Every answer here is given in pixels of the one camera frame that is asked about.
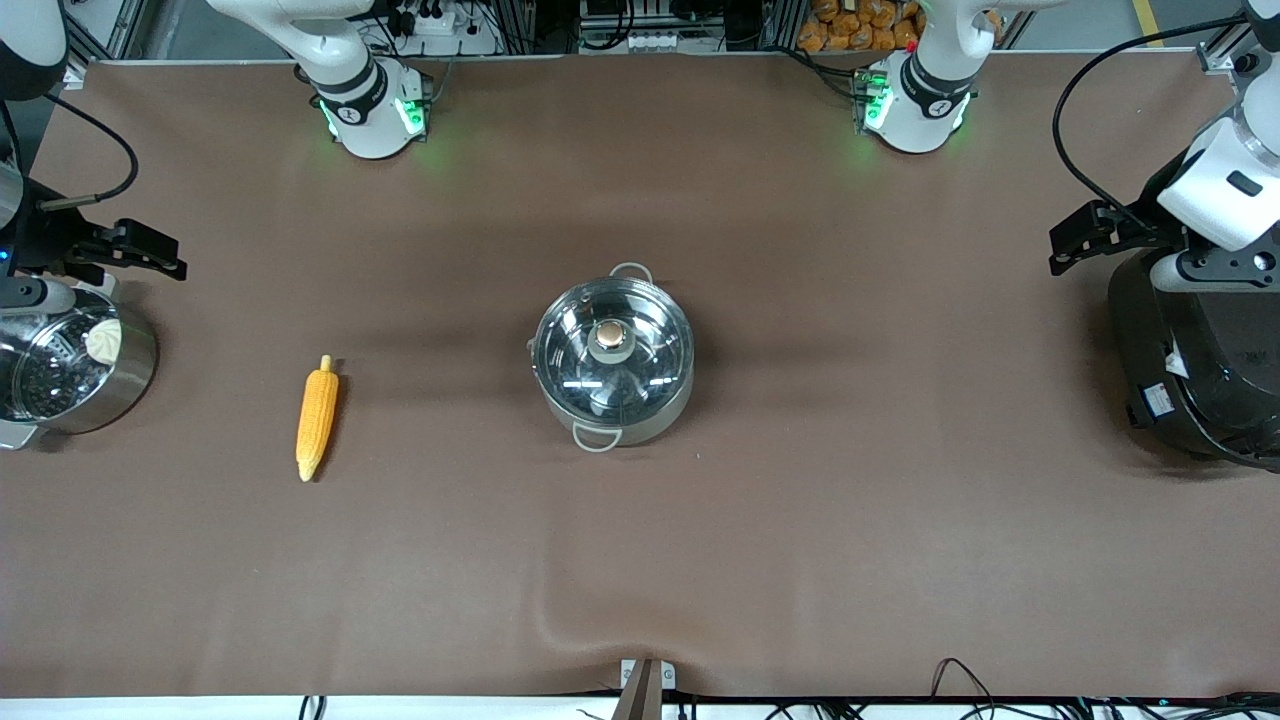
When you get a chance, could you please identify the yellow corn cob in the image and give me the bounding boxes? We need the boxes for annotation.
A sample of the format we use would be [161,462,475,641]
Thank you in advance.
[296,355,340,483]

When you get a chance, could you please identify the glass pot lid with knob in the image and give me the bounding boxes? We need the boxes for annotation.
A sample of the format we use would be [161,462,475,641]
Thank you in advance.
[533,278,695,420]

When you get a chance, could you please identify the shiny steel steamer pot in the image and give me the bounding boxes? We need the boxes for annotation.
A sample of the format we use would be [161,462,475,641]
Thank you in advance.
[0,275,159,451]

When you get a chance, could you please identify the stainless steel cooking pot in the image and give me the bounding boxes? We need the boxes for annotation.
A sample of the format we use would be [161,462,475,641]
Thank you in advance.
[527,262,696,453]

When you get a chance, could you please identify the black rice cooker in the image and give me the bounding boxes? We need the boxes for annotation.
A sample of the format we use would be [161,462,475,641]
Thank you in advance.
[1108,245,1280,471]

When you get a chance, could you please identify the white power strip with plugs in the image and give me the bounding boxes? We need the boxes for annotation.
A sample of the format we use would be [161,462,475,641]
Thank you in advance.
[385,0,463,37]

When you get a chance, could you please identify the smooth table cover mat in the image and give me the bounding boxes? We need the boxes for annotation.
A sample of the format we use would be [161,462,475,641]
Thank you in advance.
[0,55,1280,698]

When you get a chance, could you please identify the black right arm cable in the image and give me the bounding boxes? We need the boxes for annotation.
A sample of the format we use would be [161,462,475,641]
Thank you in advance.
[0,95,138,211]

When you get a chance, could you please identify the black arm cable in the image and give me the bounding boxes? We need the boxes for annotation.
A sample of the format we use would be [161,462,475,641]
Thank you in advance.
[0,95,138,211]
[1052,12,1251,231]

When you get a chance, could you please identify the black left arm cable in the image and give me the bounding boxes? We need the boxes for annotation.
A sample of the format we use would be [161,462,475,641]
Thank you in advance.
[1052,12,1251,231]

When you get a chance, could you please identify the aluminium frame profile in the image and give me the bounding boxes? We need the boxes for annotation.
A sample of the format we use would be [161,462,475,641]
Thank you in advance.
[60,0,151,66]
[1197,15,1263,76]

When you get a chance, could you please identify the looped black cable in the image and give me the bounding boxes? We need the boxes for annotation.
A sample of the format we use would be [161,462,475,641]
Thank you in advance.
[930,657,1001,701]

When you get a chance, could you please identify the small metal bracket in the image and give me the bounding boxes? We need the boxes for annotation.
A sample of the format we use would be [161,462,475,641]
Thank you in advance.
[620,658,676,691]

